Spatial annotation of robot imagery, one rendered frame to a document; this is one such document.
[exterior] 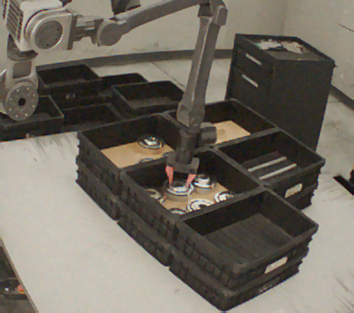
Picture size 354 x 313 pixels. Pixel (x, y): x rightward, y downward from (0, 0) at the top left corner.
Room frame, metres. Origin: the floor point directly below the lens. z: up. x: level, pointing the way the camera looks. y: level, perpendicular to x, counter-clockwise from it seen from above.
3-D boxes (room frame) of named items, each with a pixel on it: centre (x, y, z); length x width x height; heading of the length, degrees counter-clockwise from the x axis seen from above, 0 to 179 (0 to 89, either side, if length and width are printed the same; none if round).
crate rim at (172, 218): (1.69, -0.08, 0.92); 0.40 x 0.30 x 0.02; 132
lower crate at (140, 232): (1.69, -0.08, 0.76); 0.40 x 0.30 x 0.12; 132
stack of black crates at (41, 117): (2.65, 0.83, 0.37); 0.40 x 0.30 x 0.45; 125
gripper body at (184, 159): (1.75, -0.03, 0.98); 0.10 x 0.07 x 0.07; 87
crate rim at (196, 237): (1.47, -0.28, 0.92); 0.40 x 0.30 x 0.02; 132
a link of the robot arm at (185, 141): (1.75, -0.04, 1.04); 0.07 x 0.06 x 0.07; 125
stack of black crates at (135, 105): (3.11, 0.17, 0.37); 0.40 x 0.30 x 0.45; 125
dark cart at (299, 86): (3.61, -0.63, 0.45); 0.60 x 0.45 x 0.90; 125
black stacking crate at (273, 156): (1.96, -0.38, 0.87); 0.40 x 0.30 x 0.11; 132
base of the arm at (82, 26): (1.54, 0.34, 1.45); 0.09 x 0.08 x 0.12; 35
